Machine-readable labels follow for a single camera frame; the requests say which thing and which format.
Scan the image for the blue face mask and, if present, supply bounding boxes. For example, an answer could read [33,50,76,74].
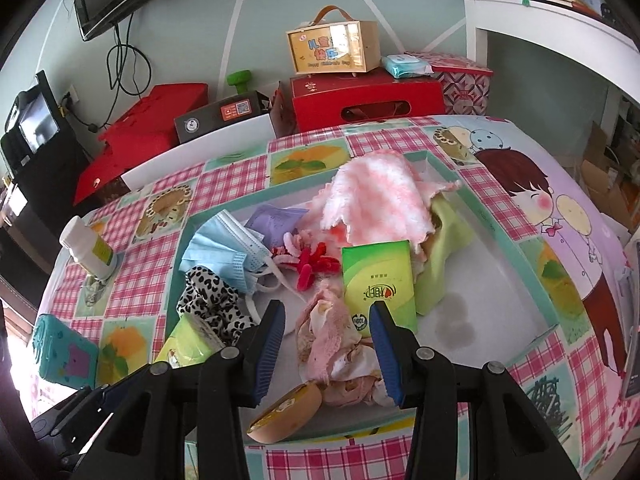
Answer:
[179,210,281,295]

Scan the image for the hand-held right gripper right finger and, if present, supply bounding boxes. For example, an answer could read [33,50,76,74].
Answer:
[368,300,583,480]

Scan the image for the pale pink scrunchie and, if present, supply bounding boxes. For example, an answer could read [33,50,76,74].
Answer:
[295,282,388,408]

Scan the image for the red and pink scrunchie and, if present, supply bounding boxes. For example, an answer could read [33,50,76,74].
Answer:
[282,231,343,291]

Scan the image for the black monitor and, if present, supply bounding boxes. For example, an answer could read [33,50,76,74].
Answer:
[0,70,73,171]

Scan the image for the teal plastic case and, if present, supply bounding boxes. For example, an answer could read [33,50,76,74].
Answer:
[31,313,99,390]

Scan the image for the yellow gift box with handle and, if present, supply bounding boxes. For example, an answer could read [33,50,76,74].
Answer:
[286,5,382,75]

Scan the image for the teal-edged cardboard tray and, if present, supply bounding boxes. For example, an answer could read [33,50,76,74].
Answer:
[155,149,561,443]

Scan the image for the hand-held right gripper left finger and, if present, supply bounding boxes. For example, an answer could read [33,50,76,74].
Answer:
[72,299,287,480]

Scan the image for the black cabinet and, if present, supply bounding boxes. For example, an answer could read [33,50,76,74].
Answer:
[0,130,106,306]

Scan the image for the purple mask packet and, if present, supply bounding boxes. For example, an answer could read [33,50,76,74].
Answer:
[243,204,311,248]

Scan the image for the brown cardboard boxes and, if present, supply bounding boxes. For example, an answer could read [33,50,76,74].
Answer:
[577,120,633,231]

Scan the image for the green tissue pack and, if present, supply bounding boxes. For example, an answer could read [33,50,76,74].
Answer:
[341,240,418,338]
[154,314,226,368]

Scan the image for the red gift box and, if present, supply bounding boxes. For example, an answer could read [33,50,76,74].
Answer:
[97,83,210,163]

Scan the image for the red box with handle slot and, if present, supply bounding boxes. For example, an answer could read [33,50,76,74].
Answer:
[270,69,447,133]

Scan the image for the black cables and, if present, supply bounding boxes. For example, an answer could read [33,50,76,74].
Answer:
[75,20,151,133]

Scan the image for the red patterned box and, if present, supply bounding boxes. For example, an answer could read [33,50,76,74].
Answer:
[404,51,496,117]

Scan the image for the blue wet wipes pack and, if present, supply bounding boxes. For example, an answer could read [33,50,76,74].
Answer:
[381,53,433,79]

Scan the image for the white shelf unit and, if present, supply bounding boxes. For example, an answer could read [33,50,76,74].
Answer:
[462,0,640,136]

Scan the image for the leopard print scrunchie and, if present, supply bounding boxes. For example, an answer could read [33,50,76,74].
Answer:
[176,266,258,346]

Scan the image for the green dumbbell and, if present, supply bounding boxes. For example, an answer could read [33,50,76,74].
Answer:
[226,71,257,96]

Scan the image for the white plastic bottle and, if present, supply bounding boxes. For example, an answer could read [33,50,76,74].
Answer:
[59,216,118,281]

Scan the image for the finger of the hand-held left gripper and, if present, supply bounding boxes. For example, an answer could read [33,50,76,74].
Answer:
[30,384,108,468]

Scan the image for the pink fluffy towel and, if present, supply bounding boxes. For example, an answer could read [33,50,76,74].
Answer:
[310,154,463,246]

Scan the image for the black cardboard box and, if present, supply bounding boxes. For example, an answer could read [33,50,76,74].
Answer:
[174,91,271,147]

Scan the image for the light green cloth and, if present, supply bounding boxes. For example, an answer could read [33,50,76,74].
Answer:
[412,195,476,316]

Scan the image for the red box lid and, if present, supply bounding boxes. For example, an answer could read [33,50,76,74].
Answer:
[72,152,132,207]

